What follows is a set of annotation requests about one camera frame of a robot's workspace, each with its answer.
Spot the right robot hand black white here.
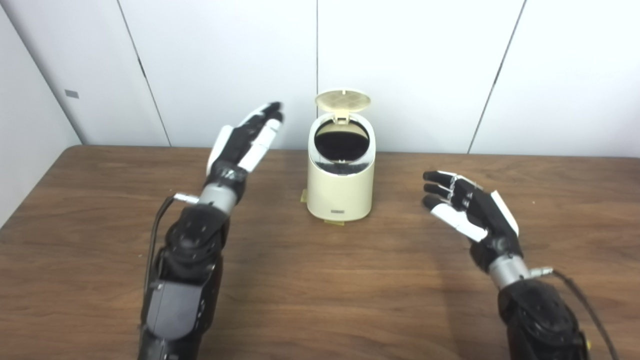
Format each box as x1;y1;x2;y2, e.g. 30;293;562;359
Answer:
422;170;523;273

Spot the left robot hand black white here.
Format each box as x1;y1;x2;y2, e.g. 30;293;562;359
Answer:
206;102;284;201

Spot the cream-colored bin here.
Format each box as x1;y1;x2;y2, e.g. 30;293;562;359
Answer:
306;89;376;223

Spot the round cream bin lid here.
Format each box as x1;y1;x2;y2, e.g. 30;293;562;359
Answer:
315;89;372;123

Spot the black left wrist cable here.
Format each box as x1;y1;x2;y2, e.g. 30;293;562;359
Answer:
144;193;200;296

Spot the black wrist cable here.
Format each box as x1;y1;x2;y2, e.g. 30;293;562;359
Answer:
144;193;200;296
530;267;621;360

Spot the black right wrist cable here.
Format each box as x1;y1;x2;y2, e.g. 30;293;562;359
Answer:
530;267;621;360

